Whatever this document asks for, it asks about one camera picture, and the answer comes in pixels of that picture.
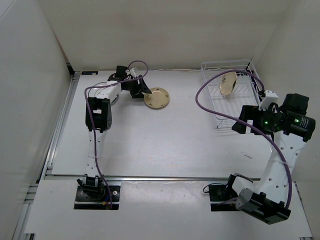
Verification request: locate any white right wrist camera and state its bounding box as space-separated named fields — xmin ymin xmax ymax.
xmin=258 ymin=90 xmax=279 ymax=111

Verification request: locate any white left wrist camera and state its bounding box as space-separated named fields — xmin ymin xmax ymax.
xmin=126 ymin=67 xmax=138 ymax=79

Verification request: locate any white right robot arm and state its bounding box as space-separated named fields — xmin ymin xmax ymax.
xmin=224 ymin=91 xmax=316 ymax=225

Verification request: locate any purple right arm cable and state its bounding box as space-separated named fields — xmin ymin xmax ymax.
xmin=195 ymin=68 xmax=294 ymax=208

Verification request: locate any beige plate front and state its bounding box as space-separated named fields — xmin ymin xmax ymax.
xmin=143 ymin=87 xmax=170 ymax=109

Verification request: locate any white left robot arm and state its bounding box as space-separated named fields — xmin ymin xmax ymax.
xmin=78 ymin=65 xmax=151 ymax=200

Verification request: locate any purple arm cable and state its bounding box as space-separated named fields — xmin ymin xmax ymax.
xmin=195 ymin=68 xmax=294 ymax=208
xmin=84 ymin=59 xmax=150 ymax=210

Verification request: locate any white wire dish rack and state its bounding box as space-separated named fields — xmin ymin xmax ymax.
xmin=200 ymin=59 xmax=261 ymax=118

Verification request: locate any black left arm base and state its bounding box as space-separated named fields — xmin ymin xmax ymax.
xmin=73 ymin=176 xmax=121 ymax=211

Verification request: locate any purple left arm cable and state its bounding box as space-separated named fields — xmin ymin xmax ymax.
xmin=84 ymin=59 xmax=150 ymax=210

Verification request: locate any beige plate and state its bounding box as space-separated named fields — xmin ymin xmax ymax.
xmin=143 ymin=87 xmax=170 ymax=109
xmin=219 ymin=71 xmax=237 ymax=96

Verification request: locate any beige plate rear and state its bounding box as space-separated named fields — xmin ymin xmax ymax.
xmin=219 ymin=71 xmax=237 ymax=96

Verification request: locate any white plate with dark rings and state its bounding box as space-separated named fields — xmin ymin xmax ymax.
xmin=87 ymin=80 xmax=122 ymax=105

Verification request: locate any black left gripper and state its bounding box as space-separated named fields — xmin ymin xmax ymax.
xmin=124 ymin=75 xmax=151 ymax=99

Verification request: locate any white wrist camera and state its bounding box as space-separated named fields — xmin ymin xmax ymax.
xmin=258 ymin=90 xmax=279 ymax=111
xmin=126 ymin=67 xmax=138 ymax=79

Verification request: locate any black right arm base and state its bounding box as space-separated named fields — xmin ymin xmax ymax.
xmin=202 ymin=182 xmax=238 ymax=212

